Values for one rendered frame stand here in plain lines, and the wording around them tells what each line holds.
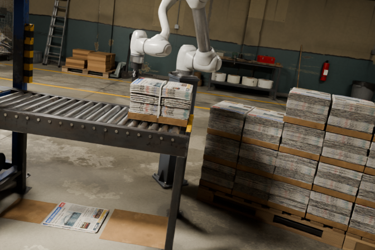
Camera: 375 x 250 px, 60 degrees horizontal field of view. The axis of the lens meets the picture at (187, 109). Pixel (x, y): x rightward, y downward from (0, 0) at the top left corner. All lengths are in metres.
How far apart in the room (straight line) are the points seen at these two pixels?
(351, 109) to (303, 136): 0.37
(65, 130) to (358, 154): 1.93
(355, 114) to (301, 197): 0.72
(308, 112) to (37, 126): 1.79
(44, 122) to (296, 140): 1.71
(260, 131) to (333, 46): 7.32
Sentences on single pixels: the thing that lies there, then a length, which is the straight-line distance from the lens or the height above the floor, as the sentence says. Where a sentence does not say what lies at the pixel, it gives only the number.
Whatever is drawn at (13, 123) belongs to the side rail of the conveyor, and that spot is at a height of 0.73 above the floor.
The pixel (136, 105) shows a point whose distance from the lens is 2.03.
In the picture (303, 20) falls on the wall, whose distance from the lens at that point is 9.45.
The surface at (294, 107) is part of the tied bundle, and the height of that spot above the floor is 0.95.
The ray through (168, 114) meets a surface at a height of 0.87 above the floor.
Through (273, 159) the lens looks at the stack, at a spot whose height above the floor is 0.53.
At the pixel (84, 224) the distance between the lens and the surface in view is 2.46.
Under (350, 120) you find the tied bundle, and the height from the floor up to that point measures 0.95.
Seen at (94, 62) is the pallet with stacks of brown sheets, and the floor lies 0.35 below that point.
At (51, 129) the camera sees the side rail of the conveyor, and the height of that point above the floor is 0.73.
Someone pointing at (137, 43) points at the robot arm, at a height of 1.26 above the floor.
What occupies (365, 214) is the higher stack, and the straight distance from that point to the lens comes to 2.69.
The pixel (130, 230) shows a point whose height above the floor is 0.00.
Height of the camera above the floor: 1.37
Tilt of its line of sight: 13 degrees down
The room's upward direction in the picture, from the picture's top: 8 degrees clockwise
